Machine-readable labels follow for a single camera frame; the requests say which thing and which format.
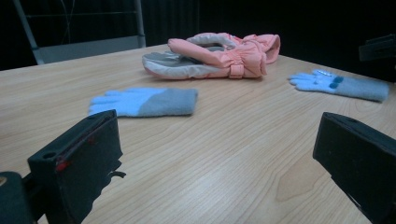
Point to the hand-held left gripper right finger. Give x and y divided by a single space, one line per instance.
361 155

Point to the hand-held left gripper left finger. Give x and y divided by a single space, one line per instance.
77 155

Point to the light blue knit glove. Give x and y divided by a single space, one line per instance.
146 101
342 84

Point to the pink ski glove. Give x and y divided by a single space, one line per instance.
239 54
174 67

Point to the dark box-shaped device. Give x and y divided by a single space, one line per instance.
378 48

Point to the grey metal desk frame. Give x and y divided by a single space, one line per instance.
84 48

